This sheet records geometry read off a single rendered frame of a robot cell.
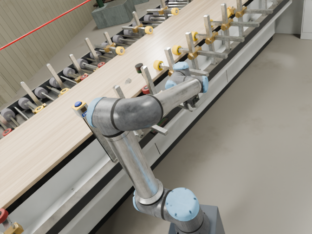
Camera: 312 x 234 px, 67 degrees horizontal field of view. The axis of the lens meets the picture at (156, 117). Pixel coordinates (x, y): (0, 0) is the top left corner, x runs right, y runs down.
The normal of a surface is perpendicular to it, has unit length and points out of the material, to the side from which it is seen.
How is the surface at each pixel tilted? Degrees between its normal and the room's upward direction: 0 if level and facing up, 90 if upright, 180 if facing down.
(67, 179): 90
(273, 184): 0
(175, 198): 5
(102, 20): 90
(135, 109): 42
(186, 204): 5
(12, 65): 90
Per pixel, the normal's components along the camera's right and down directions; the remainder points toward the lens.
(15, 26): 0.92, -0.04
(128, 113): 0.00, -0.03
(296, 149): -0.29, -0.72
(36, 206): 0.69, 0.29
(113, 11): -0.23, 0.70
